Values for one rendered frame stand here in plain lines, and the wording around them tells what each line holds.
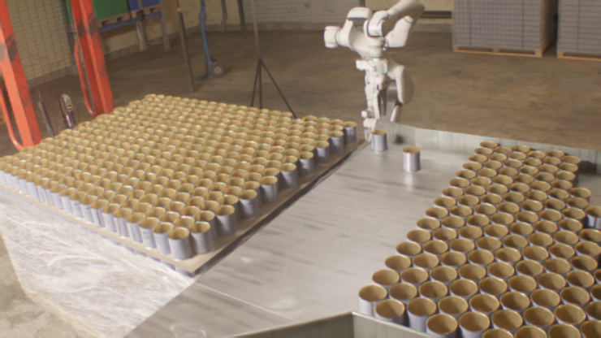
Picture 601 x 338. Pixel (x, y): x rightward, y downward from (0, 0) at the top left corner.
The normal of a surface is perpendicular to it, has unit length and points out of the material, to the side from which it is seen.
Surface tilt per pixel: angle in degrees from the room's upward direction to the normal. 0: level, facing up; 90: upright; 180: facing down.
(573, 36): 91
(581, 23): 89
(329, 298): 0
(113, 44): 90
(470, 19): 89
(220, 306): 0
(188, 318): 0
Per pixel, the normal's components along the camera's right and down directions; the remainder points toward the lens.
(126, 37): 0.81, 0.14
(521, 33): -0.62, 0.41
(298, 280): -0.12, -0.91
